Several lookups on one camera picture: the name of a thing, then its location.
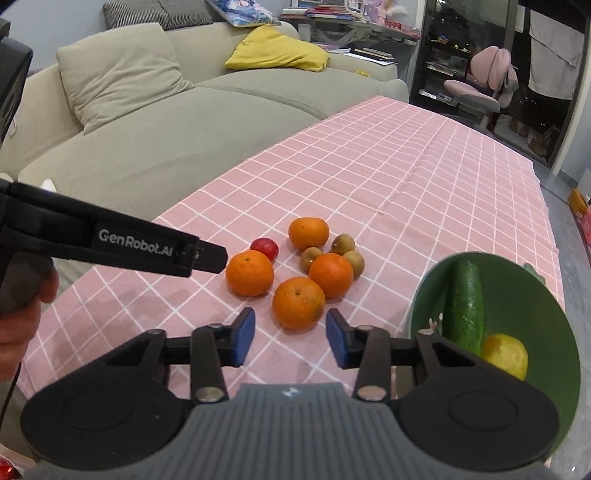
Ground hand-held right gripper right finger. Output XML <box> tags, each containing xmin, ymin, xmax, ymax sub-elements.
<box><xmin>325</xmin><ymin>309</ymin><xmax>467</xmax><ymax>402</ymax></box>

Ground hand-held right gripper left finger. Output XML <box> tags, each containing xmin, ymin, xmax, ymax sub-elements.
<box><xmin>115</xmin><ymin>307</ymin><xmax>257</xmax><ymax>403</ymax></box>

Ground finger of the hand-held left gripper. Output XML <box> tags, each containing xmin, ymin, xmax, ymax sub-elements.
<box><xmin>190</xmin><ymin>238</ymin><xmax>228</xmax><ymax>274</ymax></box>

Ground orange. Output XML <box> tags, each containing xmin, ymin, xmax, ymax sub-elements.
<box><xmin>309</xmin><ymin>253</ymin><xmax>354</xmax><ymax>299</ymax></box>
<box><xmin>272</xmin><ymin>277</ymin><xmax>326</xmax><ymax>330</ymax></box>
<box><xmin>288</xmin><ymin>217</ymin><xmax>330</xmax><ymax>252</ymax></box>
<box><xmin>226</xmin><ymin>250</ymin><xmax>274</xmax><ymax>297</ymax></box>

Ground red plum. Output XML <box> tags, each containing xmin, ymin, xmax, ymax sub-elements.
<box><xmin>250</xmin><ymin>237</ymin><xmax>280</xmax><ymax>264</ymax></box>

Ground green bowl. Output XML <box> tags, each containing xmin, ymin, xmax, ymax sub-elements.
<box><xmin>409</xmin><ymin>251</ymin><xmax>581</xmax><ymax>462</ymax></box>

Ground person's left hand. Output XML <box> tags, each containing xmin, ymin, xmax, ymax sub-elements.
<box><xmin>0</xmin><ymin>267</ymin><xmax>61</xmax><ymax>385</ymax></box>

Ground beige sofa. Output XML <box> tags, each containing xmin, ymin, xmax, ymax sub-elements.
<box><xmin>0</xmin><ymin>21</ymin><xmax>410</xmax><ymax>453</ymax></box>

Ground green cucumber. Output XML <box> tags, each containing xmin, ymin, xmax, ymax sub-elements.
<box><xmin>442</xmin><ymin>258</ymin><xmax>486</xmax><ymax>356</ymax></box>

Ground beige sofa cushion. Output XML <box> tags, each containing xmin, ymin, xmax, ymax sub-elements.
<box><xmin>56</xmin><ymin>23</ymin><xmax>195</xmax><ymax>134</ymax></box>

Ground yellow green pear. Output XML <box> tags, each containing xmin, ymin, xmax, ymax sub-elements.
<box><xmin>481</xmin><ymin>333</ymin><xmax>528</xmax><ymax>381</ymax></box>

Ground pink checked tablecloth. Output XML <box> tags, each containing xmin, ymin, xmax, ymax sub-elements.
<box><xmin>21</xmin><ymin>95</ymin><xmax>566</xmax><ymax>467</ymax></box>

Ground yellow pillow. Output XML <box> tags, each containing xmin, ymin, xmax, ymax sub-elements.
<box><xmin>225</xmin><ymin>25</ymin><xmax>331</xmax><ymax>71</ymax></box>

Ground grey striped pillow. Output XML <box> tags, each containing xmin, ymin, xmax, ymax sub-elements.
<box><xmin>102</xmin><ymin>0</ymin><xmax>168</xmax><ymax>29</ymax></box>
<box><xmin>159</xmin><ymin>0</ymin><xmax>213</xmax><ymax>24</ymax></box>

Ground blue printed pillow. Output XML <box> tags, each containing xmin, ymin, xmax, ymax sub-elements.
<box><xmin>208</xmin><ymin>0</ymin><xmax>280</xmax><ymax>27</ymax></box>

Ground papers on desk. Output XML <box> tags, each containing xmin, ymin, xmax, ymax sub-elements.
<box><xmin>350</xmin><ymin>46</ymin><xmax>398</xmax><ymax>66</ymax></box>

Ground stack of books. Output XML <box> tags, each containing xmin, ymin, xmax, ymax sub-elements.
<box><xmin>279</xmin><ymin>6</ymin><xmax>368</xmax><ymax>21</ymax></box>

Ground grey study desk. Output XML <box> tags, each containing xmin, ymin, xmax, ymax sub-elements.
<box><xmin>277</xmin><ymin>7</ymin><xmax>422</xmax><ymax>63</ymax></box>

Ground orange box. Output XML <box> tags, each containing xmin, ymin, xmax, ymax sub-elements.
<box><xmin>568</xmin><ymin>187</ymin><xmax>591</xmax><ymax>217</ymax></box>

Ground black shelf unit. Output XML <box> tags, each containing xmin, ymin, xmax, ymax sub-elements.
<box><xmin>410</xmin><ymin>0</ymin><xmax>515</xmax><ymax>114</ymax></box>

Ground pink desk chair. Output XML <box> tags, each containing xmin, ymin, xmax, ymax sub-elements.
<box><xmin>443</xmin><ymin>45</ymin><xmax>520</xmax><ymax>139</ymax></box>

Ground hanging white towel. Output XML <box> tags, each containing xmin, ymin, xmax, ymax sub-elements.
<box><xmin>527</xmin><ymin>8</ymin><xmax>585</xmax><ymax>100</ymax></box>

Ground black cable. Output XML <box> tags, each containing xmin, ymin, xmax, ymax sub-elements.
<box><xmin>0</xmin><ymin>362</ymin><xmax>23</xmax><ymax>432</ymax></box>

